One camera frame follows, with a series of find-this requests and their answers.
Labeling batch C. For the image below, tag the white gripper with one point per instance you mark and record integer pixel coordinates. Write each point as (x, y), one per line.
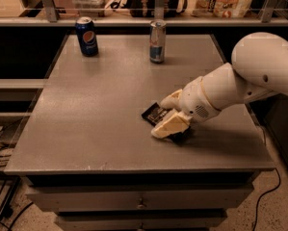
(194, 99)

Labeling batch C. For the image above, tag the black chocolate rxbar wrapper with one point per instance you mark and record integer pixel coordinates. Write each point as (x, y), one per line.
(154, 115)

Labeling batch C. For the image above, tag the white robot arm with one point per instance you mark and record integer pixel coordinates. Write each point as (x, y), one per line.
(258, 69)

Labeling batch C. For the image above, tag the silver red bull can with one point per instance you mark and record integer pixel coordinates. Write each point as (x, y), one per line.
(157, 41)

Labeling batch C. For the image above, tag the grey drawer cabinet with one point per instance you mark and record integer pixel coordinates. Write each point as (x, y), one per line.
(88, 156)

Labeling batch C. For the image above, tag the black backpack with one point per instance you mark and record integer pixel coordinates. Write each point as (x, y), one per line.
(146, 8)

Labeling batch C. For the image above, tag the printed snack bag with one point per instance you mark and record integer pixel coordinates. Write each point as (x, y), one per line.
(221, 8)

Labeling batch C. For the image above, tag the blue pepsi can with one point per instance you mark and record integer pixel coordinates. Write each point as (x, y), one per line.
(84, 28)

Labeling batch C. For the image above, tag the metal shelf rail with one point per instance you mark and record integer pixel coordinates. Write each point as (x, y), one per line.
(59, 13)

